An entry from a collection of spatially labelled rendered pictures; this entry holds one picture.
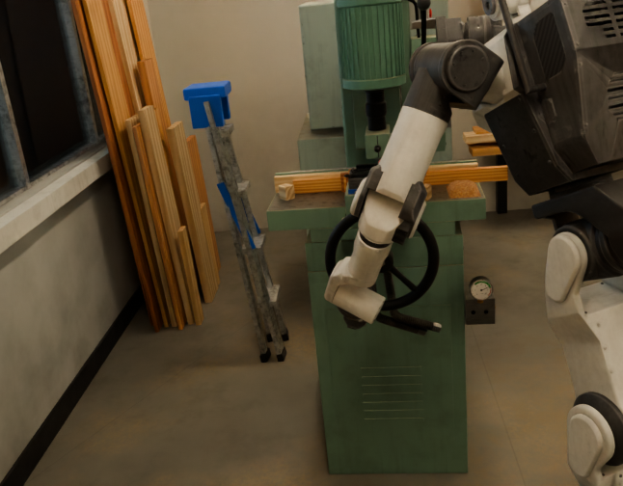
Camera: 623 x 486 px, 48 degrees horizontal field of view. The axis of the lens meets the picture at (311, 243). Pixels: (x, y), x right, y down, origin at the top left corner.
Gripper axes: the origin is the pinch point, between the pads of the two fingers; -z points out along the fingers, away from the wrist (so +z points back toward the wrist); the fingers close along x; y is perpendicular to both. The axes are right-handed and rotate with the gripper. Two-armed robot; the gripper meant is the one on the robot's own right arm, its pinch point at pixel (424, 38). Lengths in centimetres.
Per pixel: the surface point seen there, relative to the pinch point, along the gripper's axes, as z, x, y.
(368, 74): -15.1, 4.9, 6.4
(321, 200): -31, 28, 31
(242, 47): -99, -171, 168
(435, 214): 0.7, 35.8, 29.5
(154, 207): -118, -27, 117
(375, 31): -12.6, -2.3, -1.8
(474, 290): 10, 54, 41
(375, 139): -14.5, 14.4, 22.3
